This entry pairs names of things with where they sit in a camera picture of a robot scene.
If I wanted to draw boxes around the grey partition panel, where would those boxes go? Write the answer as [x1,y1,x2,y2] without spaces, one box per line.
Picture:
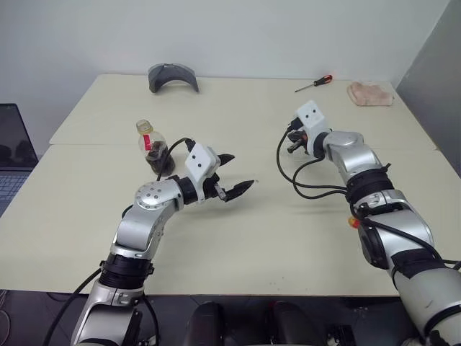
[393,0,461,171]

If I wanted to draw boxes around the dark grey laptop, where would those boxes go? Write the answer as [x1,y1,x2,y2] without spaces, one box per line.
[0,103,40,218]

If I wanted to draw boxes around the grey baseball cap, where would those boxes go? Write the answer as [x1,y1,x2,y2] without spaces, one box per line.
[147,63,202,96]

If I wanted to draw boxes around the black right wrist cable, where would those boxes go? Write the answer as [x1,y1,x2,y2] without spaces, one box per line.
[275,122,356,200]

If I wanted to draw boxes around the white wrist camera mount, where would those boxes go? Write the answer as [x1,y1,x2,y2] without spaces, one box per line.
[292,100,331,158]
[184,142,221,202]

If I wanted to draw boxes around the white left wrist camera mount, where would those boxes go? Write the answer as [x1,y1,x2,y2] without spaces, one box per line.
[184,142,221,202]

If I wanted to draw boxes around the black and orange screwdriver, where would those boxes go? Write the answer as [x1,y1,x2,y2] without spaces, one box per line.
[293,74,334,94]

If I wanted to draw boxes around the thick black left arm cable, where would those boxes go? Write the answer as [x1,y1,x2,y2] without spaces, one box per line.
[41,266,109,346]

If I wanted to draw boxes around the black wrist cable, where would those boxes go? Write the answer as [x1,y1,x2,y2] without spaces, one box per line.
[155,136,197,182]
[275,122,356,200]

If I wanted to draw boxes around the pink cloth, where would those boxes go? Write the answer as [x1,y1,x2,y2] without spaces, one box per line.
[346,80,395,108]

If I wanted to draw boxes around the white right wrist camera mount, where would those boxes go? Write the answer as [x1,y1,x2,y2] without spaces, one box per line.
[292,100,331,158]

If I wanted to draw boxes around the plastic bottle with dark liquid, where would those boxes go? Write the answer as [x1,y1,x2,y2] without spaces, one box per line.
[135,118,177,177]

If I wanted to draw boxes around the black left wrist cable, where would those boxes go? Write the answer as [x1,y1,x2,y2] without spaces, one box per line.
[155,136,197,182]

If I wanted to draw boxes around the thin tangled wires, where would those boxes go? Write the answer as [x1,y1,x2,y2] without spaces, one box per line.
[0,288,12,346]

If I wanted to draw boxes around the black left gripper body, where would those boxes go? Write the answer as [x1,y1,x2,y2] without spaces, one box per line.
[202,172,222,201]

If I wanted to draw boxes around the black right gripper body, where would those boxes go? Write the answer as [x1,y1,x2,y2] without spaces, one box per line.
[288,128,310,146]

